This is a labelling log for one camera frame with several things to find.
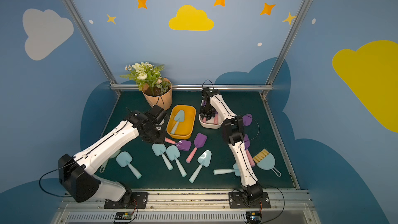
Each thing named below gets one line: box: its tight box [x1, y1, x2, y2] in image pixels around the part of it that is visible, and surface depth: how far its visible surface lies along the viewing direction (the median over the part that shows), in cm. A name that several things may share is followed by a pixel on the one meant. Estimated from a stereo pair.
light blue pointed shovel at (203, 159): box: [189, 149, 212, 184], surface depth 89 cm
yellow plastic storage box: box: [166, 104, 197, 140], surface depth 106 cm
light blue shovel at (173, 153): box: [165, 145, 188, 178], surface depth 91 cm
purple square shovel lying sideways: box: [164, 137, 192, 151], surface depth 95 cm
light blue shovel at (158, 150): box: [151, 143, 174, 171], surface depth 92 cm
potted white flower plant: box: [119, 61, 173, 111], surface depth 92 cm
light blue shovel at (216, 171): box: [212, 163, 241, 177], surface depth 84 cm
